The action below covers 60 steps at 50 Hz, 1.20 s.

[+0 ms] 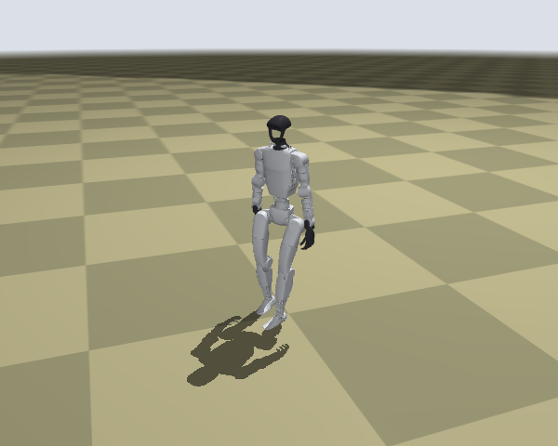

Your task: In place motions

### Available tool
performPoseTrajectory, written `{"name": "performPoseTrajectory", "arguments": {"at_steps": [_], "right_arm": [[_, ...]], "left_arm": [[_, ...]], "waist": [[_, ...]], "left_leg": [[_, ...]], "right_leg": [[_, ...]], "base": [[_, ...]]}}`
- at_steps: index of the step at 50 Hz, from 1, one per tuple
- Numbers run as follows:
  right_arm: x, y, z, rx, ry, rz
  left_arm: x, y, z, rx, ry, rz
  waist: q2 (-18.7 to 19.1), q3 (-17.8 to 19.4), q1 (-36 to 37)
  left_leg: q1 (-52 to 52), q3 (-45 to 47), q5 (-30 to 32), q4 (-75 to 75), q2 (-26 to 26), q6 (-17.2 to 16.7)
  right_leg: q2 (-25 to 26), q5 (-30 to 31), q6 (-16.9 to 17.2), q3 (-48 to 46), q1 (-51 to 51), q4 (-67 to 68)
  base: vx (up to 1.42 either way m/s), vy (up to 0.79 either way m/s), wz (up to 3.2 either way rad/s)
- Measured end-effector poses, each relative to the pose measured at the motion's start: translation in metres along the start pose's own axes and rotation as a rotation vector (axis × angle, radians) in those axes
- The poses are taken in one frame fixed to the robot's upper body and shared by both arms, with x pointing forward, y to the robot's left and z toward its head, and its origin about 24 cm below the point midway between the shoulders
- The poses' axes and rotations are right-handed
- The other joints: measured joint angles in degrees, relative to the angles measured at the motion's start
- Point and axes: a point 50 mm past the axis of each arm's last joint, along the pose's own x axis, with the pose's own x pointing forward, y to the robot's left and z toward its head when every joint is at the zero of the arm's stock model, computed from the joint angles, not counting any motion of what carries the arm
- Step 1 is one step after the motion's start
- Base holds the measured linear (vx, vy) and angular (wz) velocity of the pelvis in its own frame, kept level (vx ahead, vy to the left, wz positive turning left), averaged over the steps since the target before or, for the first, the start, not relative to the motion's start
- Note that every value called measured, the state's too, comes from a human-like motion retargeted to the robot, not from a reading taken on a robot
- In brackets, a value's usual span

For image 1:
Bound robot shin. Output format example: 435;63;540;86
256;265;272;302
274;268;295;319

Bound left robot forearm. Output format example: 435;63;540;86
301;186;315;227

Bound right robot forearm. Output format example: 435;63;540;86
251;179;263;209

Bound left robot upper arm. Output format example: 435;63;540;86
291;151;310;198

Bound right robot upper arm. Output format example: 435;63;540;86
251;146;267;187

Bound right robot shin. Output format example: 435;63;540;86
256;265;272;302

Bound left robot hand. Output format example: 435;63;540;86
300;220;314;250

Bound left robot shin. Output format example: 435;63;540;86
274;268;295;319

